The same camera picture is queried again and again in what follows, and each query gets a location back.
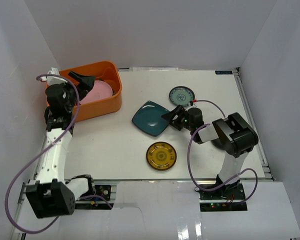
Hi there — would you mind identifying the pink round plate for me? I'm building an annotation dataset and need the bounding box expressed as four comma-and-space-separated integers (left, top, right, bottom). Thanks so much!
80, 80, 113, 104

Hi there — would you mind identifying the blue table label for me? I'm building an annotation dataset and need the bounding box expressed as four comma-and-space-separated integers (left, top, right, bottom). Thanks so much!
215, 70, 233, 75

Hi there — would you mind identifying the teal square plate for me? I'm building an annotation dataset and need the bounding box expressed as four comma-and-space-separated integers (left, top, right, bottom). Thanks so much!
131, 100, 169, 137

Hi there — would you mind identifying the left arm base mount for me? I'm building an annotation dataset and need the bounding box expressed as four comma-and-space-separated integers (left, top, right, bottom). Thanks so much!
75, 184, 114, 210

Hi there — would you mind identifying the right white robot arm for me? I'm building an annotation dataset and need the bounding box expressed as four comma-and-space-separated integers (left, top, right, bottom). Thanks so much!
161, 105, 259, 200

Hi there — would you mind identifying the blue patterned small plate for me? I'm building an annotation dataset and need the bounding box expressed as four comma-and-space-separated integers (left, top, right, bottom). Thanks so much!
168, 86, 195, 107

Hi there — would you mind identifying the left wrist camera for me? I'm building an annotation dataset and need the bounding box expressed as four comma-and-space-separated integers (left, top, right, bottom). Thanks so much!
40, 67, 67, 86

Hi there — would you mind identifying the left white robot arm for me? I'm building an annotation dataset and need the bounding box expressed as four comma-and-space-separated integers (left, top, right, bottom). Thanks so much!
25, 71, 96, 219

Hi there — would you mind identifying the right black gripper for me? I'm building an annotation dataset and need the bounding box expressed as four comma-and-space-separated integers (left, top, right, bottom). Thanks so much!
162, 105, 194, 132

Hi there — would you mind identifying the yellow patterned round plate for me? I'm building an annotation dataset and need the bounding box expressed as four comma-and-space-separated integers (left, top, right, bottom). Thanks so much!
145, 141, 177, 171

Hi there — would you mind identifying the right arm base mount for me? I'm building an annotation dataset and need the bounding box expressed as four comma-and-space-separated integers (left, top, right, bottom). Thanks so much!
194, 181, 248, 213

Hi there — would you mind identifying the orange plastic bin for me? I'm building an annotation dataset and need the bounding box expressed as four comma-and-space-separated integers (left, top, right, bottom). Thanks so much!
44, 61, 122, 124

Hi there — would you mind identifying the black round plate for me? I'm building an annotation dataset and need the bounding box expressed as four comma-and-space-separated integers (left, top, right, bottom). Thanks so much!
211, 138, 225, 151

